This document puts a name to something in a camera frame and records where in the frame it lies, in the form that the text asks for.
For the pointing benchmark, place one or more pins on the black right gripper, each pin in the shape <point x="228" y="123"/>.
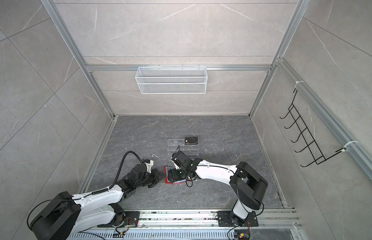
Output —
<point x="173" y="175"/>

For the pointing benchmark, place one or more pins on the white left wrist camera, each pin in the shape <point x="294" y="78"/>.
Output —
<point x="149" y="165"/>

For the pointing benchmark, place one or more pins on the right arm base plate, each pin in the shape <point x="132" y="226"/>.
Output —
<point x="229" y="219"/>

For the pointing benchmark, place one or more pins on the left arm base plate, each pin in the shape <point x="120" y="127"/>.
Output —
<point x="129" y="218"/>

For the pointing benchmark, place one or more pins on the black wire hook rack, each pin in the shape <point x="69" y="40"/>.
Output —
<point x="306" y="135"/>

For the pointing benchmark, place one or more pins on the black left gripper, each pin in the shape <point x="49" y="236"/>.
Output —
<point x="155" y="173"/>

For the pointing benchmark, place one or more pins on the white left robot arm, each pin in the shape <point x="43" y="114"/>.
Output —
<point x="68" y="214"/>

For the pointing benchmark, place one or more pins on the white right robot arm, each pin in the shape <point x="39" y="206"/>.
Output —
<point x="249" y="186"/>

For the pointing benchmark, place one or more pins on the clear acrylic organizer tray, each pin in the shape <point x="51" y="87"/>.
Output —
<point x="175" y="145"/>

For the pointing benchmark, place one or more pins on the white wire mesh basket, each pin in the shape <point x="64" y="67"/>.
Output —
<point x="172" y="80"/>

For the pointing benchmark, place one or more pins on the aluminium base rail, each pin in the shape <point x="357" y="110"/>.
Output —
<point x="274" y="224"/>

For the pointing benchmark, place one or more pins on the red leather card holder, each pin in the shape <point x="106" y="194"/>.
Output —
<point x="166" y="170"/>

